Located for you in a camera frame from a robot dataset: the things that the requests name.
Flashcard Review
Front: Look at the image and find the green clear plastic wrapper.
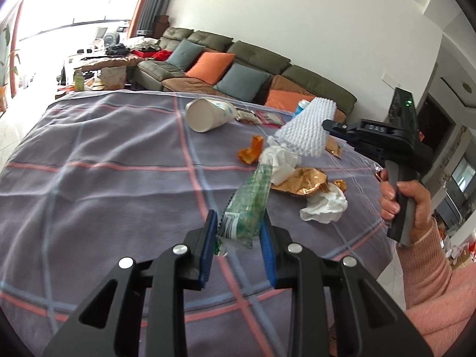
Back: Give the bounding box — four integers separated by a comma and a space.
217, 164, 273, 256

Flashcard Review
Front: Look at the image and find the white foam fruit net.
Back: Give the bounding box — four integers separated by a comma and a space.
273, 98, 336, 157

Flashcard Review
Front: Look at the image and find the white paper cup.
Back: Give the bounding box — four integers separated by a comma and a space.
186, 98, 238, 133

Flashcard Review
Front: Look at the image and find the pink sleeved right forearm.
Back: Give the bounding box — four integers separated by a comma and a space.
397, 221, 476, 356

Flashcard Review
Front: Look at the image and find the person's right hand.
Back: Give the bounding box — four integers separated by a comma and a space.
379, 169, 433, 244

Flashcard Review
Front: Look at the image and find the gold foil wrapper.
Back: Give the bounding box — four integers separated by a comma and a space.
271, 168, 329, 198

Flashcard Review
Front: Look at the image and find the brown paper packet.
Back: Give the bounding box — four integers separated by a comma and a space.
325, 136, 343, 159

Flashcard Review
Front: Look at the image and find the white crumpled tissue near edge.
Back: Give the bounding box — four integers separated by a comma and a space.
299, 183, 348, 224

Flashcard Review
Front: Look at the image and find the orange crumpled wrapper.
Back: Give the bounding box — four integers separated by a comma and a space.
237, 134, 264, 165

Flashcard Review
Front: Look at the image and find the blue white lidded cup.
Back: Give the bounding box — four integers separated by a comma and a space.
294, 99, 310, 115

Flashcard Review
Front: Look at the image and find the red snack packet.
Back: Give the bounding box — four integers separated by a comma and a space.
256, 110, 286, 127

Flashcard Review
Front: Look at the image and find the white snack packet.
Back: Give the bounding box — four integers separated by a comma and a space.
236, 108, 262, 125

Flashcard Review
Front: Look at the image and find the orange cushion near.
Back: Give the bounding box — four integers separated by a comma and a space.
265, 90, 315, 112

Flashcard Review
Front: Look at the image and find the orange cushion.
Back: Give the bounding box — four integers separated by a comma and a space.
186, 52, 235, 85
265, 90, 315, 112

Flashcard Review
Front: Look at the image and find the grey plaid tablecloth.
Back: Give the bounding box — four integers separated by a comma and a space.
1, 91, 394, 356

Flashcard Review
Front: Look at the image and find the grey blue cushion near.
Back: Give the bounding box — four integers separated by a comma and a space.
214, 63, 270, 102

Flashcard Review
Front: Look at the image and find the grey blue cushion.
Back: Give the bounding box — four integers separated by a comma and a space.
214, 63, 270, 102
166, 40, 205, 71

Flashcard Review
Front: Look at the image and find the orange cushion far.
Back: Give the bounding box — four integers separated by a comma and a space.
186, 52, 235, 85

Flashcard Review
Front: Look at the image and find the olive green sectional sofa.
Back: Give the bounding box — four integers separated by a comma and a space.
134, 27, 357, 122

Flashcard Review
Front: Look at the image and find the grey blue cushion far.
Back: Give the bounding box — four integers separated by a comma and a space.
166, 40, 205, 71

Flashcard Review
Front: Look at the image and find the cluttered coffee table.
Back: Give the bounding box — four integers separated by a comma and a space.
55, 52, 145, 99

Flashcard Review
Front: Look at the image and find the orange grey right curtain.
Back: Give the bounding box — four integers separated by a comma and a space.
127, 0, 170, 37

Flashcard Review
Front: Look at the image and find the large balcony window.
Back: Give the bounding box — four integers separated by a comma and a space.
17, 0, 137, 40

